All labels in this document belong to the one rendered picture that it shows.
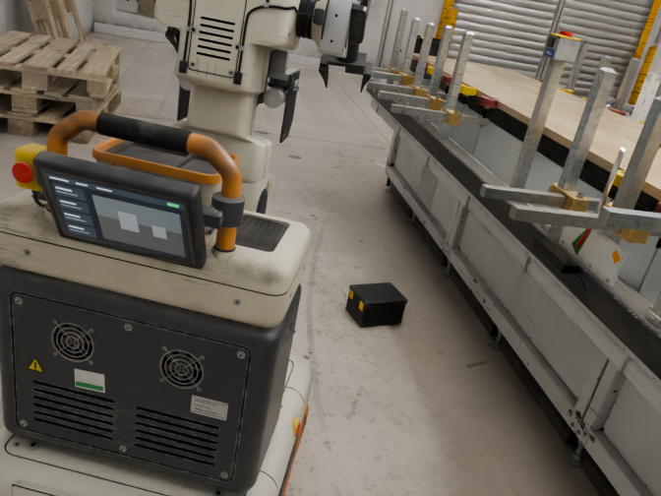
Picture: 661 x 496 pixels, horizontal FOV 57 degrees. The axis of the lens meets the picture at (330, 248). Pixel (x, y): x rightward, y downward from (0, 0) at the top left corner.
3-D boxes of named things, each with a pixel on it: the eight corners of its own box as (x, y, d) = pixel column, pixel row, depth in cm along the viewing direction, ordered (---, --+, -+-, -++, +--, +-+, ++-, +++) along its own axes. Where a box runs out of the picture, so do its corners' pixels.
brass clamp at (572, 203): (566, 215, 165) (571, 198, 163) (543, 197, 177) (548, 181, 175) (585, 217, 167) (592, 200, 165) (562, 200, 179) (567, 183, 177)
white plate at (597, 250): (610, 288, 146) (625, 251, 142) (557, 242, 169) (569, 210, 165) (612, 288, 146) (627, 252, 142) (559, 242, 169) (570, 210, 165)
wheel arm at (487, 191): (482, 201, 163) (487, 186, 161) (478, 196, 166) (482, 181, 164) (622, 217, 173) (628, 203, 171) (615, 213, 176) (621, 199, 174)
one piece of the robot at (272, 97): (280, 148, 139) (295, 51, 130) (166, 123, 141) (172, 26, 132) (295, 133, 153) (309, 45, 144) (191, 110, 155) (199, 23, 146)
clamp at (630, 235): (627, 242, 142) (634, 222, 140) (595, 219, 154) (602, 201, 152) (647, 244, 143) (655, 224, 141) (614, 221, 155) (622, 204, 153)
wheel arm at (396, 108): (391, 114, 252) (393, 104, 250) (390, 112, 255) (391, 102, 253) (487, 128, 261) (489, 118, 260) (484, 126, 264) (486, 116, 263)
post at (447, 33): (421, 130, 288) (447, 25, 268) (419, 128, 291) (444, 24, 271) (428, 131, 288) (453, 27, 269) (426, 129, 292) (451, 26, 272)
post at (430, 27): (406, 120, 310) (429, 22, 291) (404, 118, 314) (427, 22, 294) (412, 121, 311) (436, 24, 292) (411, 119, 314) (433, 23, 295)
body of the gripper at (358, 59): (329, 54, 164) (330, 29, 158) (366, 59, 164) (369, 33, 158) (326, 67, 160) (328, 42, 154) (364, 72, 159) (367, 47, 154)
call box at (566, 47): (552, 62, 179) (561, 34, 175) (541, 58, 185) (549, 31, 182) (572, 66, 180) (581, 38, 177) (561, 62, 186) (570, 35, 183)
